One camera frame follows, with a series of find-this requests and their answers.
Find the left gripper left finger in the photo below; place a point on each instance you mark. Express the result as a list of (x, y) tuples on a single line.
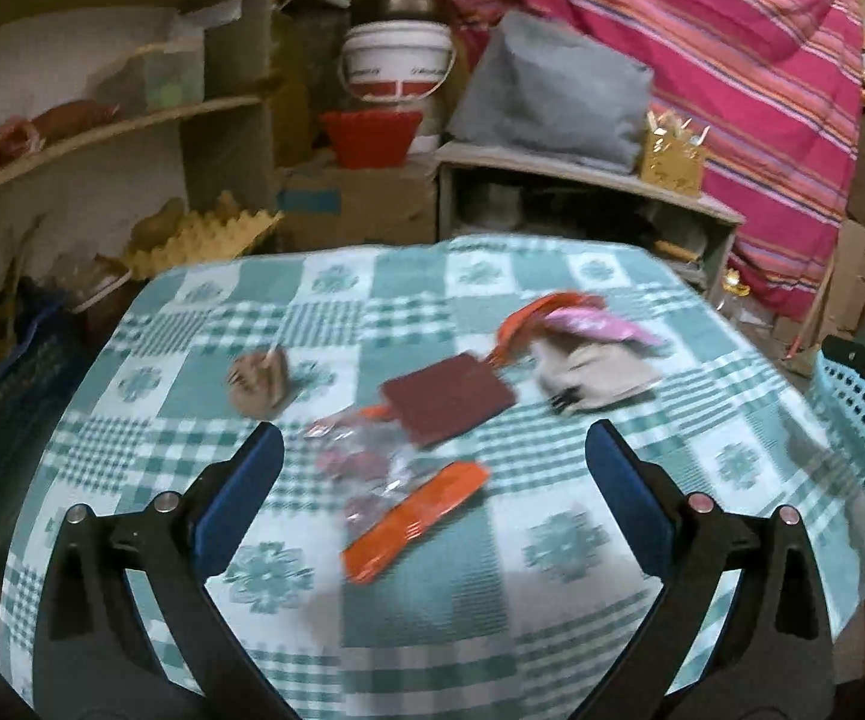
[(92, 655)]

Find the cardboard box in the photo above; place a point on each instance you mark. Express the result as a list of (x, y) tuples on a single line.
[(326, 206)]

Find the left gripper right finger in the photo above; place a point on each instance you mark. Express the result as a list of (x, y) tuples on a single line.
[(774, 654)]

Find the striped pink cloth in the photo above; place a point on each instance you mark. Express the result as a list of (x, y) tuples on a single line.
[(775, 84)]

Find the yellow chopstick holder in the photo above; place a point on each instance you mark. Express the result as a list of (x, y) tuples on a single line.
[(673, 154)]

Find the yellow egg tray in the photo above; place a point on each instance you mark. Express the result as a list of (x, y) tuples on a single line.
[(204, 239)]

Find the green checkered tablecloth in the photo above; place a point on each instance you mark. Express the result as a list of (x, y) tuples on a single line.
[(515, 605)]

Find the long orange wrapper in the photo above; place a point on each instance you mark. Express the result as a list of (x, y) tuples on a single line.
[(516, 332)]

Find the wooden wall shelf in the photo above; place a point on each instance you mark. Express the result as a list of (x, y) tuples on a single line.
[(111, 108)]

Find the grey low shelf unit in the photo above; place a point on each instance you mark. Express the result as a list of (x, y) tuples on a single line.
[(490, 189)]

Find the red plastic basin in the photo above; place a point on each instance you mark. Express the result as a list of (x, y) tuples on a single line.
[(371, 139)]

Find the pink plastic wrapper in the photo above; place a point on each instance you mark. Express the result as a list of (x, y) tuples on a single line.
[(600, 325)]

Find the light blue plastic basket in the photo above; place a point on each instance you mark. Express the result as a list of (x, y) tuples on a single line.
[(837, 397)]

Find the clear plastic bag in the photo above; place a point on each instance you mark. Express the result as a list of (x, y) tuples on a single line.
[(372, 463)]

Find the dark red square pad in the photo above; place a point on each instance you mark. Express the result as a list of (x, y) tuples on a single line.
[(447, 399)]

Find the white face mask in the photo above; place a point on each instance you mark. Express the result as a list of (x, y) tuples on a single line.
[(578, 375)]

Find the grey cushion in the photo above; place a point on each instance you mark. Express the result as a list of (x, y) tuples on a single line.
[(545, 88)]

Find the wooden handled tool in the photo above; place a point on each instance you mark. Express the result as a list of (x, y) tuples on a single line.
[(674, 253)]

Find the white plastic bucket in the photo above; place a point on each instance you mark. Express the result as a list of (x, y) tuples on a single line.
[(400, 64)]

